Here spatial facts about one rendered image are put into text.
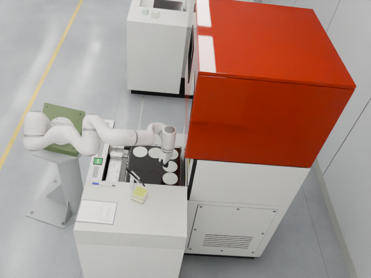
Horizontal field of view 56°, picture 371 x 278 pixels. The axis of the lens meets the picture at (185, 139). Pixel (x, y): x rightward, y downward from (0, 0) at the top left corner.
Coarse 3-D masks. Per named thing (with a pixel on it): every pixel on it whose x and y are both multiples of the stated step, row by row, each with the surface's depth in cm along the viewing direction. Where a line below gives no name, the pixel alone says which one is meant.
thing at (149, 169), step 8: (136, 160) 235; (144, 160) 236; (152, 160) 237; (176, 160) 239; (128, 168) 229; (136, 168) 230; (144, 168) 231; (152, 168) 232; (160, 168) 233; (128, 176) 225; (144, 176) 226; (152, 176) 227; (160, 176) 228; (160, 184) 223; (168, 184) 224; (176, 184) 225
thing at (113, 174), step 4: (120, 152) 241; (112, 160) 235; (116, 160) 236; (120, 160) 236; (112, 164) 233; (116, 164) 233; (120, 164) 234; (108, 168) 230; (112, 168) 230; (116, 168) 231; (120, 168) 232; (108, 172) 228; (112, 172) 228; (116, 172) 229; (108, 176) 226; (112, 176) 226; (116, 176) 226; (112, 180) 224; (116, 180) 224
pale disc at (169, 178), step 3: (165, 174) 229; (168, 174) 230; (171, 174) 230; (174, 174) 230; (165, 177) 228; (168, 177) 228; (171, 177) 228; (174, 177) 229; (177, 177) 229; (165, 180) 226; (168, 180) 226; (171, 180) 226; (174, 180) 227; (168, 183) 225; (171, 183) 225; (174, 183) 225
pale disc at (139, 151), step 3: (138, 147) 244; (141, 147) 244; (144, 147) 244; (135, 150) 241; (138, 150) 242; (141, 150) 242; (144, 150) 242; (135, 153) 239; (138, 153) 240; (141, 153) 240; (144, 153) 240; (138, 156) 238; (141, 156) 238
